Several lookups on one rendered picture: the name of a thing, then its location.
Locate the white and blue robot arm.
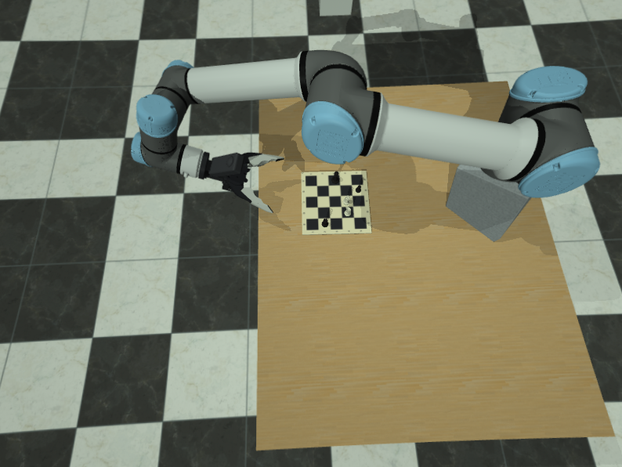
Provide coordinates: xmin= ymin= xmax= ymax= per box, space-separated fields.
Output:
xmin=131 ymin=50 xmax=600 ymax=198

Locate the black and cream chessboard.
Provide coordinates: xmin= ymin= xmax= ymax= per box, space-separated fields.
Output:
xmin=301 ymin=171 xmax=371 ymax=235

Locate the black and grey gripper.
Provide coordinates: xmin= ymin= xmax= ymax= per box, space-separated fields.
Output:
xmin=198 ymin=152 xmax=284 ymax=213

